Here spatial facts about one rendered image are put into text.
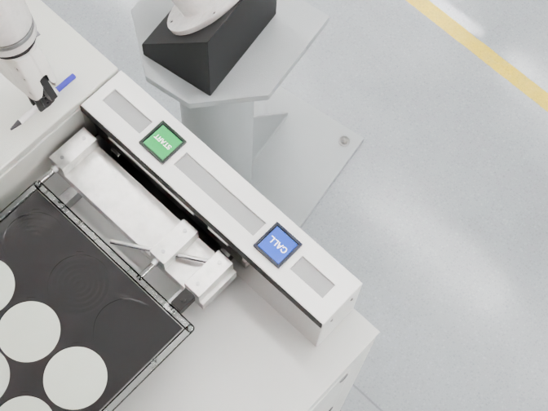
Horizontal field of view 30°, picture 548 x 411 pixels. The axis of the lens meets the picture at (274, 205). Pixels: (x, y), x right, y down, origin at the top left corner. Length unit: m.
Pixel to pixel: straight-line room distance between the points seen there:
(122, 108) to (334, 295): 0.48
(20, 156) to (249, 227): 0.40
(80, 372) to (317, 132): 1.31
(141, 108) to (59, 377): 0.46
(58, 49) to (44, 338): 0.49
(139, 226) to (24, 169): 0.21
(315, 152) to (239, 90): 0.87
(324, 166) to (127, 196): 1.06
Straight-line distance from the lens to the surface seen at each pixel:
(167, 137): 1.70
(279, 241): 1.63
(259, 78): 1.92
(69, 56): 1.79
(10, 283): 1.71
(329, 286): 1.62
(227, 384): 1.71
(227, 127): 2.14
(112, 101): 1.75
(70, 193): 1.80
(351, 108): 2.83
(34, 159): 1.77
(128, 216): 1.74
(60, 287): 1.70
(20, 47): 1.56
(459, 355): 2.62
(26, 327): 1.69
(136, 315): 1.67
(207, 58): 1.78
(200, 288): 1.66
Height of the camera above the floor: 2.49
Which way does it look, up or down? 68 degrees down
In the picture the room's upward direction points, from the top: 5 degrees clockwise
